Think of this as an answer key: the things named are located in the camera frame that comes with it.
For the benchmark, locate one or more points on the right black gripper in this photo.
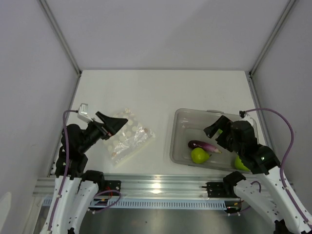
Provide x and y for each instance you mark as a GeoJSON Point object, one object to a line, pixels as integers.
{"type": "Point", "coordinates": [223, 124]}

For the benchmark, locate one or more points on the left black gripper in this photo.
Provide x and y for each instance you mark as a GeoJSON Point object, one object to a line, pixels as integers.
{"type": "Point", "coordinates": [112, 125]}

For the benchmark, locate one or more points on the polka dot zip top bag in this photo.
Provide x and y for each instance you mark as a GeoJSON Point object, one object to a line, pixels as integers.
{"type": "Point", "coordinates": [129, 140]}

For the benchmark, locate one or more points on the purple eggplant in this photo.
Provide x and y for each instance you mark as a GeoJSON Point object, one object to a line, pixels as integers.
{"type": "Point", "coordinates": [203, 145]}

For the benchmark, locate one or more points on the green pear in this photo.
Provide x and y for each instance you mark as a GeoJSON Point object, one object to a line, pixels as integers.
{"type": "Point", "coordinates": [199, 156]}

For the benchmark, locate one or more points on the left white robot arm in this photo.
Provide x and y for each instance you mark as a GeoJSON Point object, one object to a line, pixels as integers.
{"type": "Point", "coordinates": [75, 187]}

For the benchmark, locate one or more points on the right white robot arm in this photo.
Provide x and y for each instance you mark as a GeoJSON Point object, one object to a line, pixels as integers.
{"type": "Point", "coordinates": [282, 209]}

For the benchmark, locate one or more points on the clear plastic food bin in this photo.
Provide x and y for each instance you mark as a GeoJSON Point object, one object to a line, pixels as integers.
{"type": "Point", "coordinates": [189, 125]}

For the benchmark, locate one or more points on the green apple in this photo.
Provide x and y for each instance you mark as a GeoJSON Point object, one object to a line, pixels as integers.
{"type": "Point", "coordinates": [239, 165]}

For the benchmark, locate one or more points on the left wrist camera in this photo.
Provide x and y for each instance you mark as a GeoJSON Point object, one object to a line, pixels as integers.
{"type": "Point", "coordinates": [83, 113]}

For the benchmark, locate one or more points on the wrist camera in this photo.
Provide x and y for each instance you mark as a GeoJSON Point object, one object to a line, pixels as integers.
{"type": "Point", "coordinates": [246, 117]}
{"type": "Point", "coordinates": [83, 113]}

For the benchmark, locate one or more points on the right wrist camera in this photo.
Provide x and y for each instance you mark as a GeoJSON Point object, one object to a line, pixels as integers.
{"type": "Point", "coordinates": [246, 117]}

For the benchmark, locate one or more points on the right black base bracket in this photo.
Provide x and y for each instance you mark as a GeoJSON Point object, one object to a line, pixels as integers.
{"type": "Point", "coordinates": [218, 190]}

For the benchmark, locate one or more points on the black base bracket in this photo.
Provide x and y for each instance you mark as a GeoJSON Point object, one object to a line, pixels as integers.
{"type": "Point", "coordinates": [218, 190]}
{"type": "Point", "coordinates": [112, 185]}

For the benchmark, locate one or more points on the left black base bracket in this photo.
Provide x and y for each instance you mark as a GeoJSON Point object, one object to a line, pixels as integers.
{"type": "Point", "coordinates": [112, 185]}

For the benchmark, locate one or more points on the aluminium mounting rail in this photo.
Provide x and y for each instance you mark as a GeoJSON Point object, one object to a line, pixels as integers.
{"type": "Point", "coordinates": [188, 187]}

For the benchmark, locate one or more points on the white slotted cable duct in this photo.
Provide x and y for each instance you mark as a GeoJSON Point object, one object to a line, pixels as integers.
{"type": "Point", "coordinates": [162, 204]}

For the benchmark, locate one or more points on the left aluminium frame post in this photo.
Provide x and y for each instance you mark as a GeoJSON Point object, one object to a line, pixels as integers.
{"type": "Point", "coordinates": [59, 35]}

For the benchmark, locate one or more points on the aluminium frame post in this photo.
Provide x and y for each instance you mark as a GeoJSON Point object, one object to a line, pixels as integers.
{"type": "Point", "coordinates": [59, 35]}
{"type": "Point", "coordinates": [286, 12]}

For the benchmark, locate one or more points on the right aluminium frame post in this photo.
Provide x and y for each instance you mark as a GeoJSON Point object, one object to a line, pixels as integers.
{"type": "Point", "coordinates": [286, 12]}

